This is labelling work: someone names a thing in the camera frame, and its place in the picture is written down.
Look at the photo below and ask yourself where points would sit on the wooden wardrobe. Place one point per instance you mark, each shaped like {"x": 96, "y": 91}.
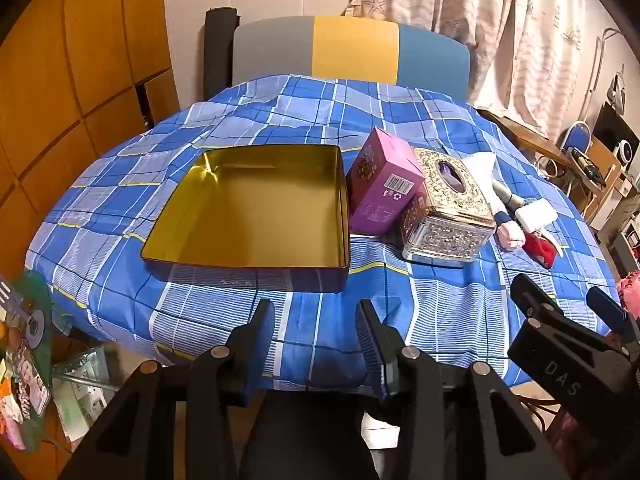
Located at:
{"x": 75, "y": 60}

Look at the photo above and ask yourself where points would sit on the black rolled mat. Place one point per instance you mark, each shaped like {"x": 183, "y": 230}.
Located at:
{"x": 220, "y": 45}

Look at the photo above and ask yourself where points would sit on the clear plastic packets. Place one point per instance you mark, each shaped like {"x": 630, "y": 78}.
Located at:
{"x": 82, "y": 390}

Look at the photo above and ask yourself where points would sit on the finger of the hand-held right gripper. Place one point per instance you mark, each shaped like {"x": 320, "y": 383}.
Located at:
{"x": 606, "y": 311}
{"x": 532, "y": 300}

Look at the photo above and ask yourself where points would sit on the red fluffy sock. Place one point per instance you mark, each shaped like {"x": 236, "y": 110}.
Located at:
{"x": 542, "y": 250}

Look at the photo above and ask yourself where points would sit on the white towel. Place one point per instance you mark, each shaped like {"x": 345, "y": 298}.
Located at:
{"x": 535, "y": 215}

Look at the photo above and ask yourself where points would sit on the pink towel roll blue band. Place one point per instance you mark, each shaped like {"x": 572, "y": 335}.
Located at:
{"x": 510, "y": 232}

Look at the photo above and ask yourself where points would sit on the gold square tin box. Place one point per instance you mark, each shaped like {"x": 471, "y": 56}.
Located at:
{"x": 250, "y": 200}

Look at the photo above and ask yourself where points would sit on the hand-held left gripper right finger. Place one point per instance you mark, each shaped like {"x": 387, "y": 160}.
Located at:
{"x": 372, "y": 355}

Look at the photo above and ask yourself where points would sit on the blue folding chair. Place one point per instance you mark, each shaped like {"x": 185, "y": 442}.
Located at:
{"x": 577, "y": 137}

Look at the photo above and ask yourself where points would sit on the pale printed curtain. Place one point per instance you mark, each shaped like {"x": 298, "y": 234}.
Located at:
{"x": 500, "y": 20}

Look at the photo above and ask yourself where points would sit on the silver ornate tissue box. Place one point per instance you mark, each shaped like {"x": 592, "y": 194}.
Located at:
{"x": 445, "y": 230}

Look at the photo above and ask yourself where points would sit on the blue plaid blanket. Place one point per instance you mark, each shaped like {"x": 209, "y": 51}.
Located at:
{"x": 300, "y": 110}

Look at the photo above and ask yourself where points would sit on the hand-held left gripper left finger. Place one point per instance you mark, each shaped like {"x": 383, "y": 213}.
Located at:
{"x": 260, "y": 350}

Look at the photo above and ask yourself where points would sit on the white sock with teal stripe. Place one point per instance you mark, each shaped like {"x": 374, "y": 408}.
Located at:
{"x": 507, "y": 195}

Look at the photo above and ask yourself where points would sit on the purple cardboard box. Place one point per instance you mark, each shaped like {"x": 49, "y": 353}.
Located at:
{"x": 380, "y": 180}

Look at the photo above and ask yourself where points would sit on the black monitor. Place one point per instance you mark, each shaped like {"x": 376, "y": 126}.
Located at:
{"x": 612, "y": 127}

